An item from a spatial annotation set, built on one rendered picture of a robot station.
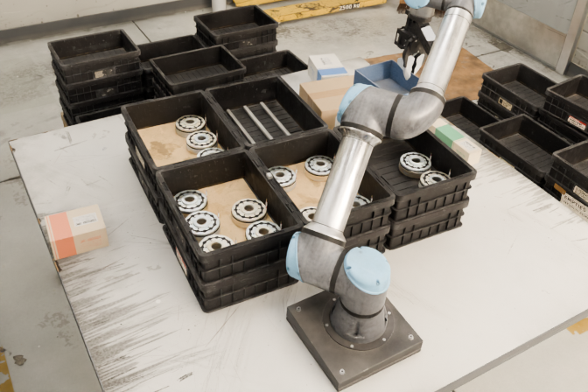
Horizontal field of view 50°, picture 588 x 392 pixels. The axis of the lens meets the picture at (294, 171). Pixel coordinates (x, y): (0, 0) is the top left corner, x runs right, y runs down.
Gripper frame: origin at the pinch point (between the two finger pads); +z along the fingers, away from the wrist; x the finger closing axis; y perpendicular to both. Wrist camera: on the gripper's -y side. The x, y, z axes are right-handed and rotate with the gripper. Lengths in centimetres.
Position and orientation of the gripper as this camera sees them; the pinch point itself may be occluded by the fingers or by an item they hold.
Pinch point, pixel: (409, 76)
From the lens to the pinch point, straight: 207.1
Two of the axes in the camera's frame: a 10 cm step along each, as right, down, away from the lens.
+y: -4.8, -5.4, 6.9
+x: -8.7, 1.8, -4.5
